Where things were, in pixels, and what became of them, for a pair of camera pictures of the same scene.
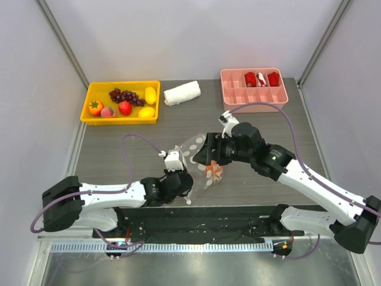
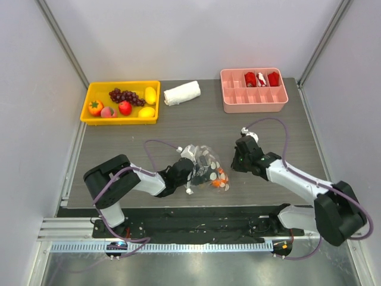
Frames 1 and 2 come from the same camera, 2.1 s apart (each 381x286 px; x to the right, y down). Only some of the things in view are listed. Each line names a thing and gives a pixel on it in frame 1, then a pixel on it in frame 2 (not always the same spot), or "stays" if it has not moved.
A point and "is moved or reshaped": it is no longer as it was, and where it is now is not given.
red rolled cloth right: x=274 y=78 stays
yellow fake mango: x=150 y=95 stays
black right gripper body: x=212 y=148 → x=239 y=162
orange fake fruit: x=214 y=170 → x=222 y=179
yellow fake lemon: x=146 y=112 stays
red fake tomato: x=125 y=108 stays
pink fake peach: x=108 y=112 stays
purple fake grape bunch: x=116 y=96 stays
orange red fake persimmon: x=94 y=108 stays
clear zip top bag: x=201 y=182 is moved or reshaped
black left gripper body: x=169 y=174 → x=181 y=182
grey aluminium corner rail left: x=54 y=25 stays
